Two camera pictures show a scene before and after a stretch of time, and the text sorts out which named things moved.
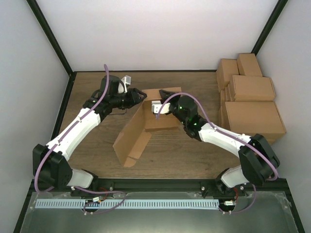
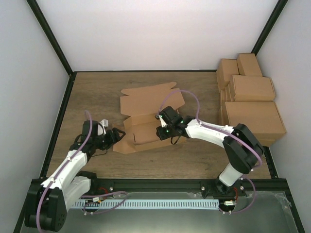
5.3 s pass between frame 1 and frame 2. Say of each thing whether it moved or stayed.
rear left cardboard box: stayed
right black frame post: stayed
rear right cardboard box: stayed
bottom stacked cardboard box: stayed
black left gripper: moved
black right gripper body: moved
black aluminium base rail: stayed
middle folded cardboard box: stayed
